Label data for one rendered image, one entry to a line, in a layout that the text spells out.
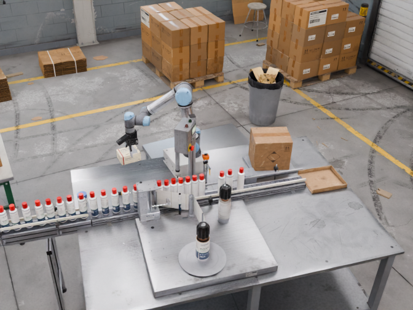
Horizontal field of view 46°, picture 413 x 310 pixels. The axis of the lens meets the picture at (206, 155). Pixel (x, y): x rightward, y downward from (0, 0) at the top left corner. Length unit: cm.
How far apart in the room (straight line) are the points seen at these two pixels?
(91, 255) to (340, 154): 349
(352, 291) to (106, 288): 193
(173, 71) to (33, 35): 269
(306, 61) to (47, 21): 417
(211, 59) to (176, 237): 414
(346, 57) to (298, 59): 88
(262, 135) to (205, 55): 324
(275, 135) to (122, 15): 536
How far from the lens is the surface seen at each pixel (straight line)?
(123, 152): 389
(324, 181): 402
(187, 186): 352
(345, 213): 377
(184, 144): 333
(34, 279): 445
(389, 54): 795
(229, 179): 361
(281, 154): 394
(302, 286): 401
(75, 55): 780
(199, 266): 314
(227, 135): 445
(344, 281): 412
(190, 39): 680
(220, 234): 336
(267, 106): 610
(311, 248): 343
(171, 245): 328
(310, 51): 710
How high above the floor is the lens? 321
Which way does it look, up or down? 35 degrees down
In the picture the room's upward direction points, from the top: 2 degrees clockwise
